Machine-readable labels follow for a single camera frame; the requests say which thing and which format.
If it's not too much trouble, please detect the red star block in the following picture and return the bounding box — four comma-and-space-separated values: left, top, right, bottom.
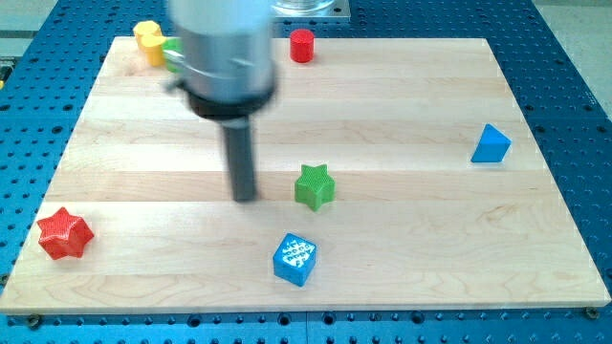
36, 207, 95, 260

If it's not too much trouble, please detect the yellow heart block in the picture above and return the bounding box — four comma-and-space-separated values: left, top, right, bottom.
141, 34, 166, 67

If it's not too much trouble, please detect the yellow hexagon block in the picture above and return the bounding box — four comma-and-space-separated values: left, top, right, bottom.
133, 20, 163, 51

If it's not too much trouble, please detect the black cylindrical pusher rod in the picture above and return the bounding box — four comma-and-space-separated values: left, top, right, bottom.
222, 117, 256, 202

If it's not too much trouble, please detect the blue perforated metal table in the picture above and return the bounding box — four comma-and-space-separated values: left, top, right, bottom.
1, 1, 611, 343

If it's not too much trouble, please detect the wooden board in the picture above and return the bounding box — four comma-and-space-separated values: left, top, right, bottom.
1, 37, 610, 314

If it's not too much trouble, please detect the green block behind arm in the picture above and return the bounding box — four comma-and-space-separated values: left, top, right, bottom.
162, 37, 184, 73

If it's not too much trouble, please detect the blue triangle block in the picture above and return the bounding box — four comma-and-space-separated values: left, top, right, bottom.
470, 123, 512, 163

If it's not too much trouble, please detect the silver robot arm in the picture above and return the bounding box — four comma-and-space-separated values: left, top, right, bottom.
167, 0, 276, 202

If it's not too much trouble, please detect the red cylinder block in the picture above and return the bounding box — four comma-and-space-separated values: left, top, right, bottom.
289, 29, 315, 63

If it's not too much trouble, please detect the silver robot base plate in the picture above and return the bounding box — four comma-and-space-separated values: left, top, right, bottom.
272, 0, 351, 22

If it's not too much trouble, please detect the green star block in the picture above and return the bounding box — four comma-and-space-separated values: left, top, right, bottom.
295, 164, 336, 212

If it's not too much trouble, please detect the blue cube block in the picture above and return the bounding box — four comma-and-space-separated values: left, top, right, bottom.
273, 233, 317, 287

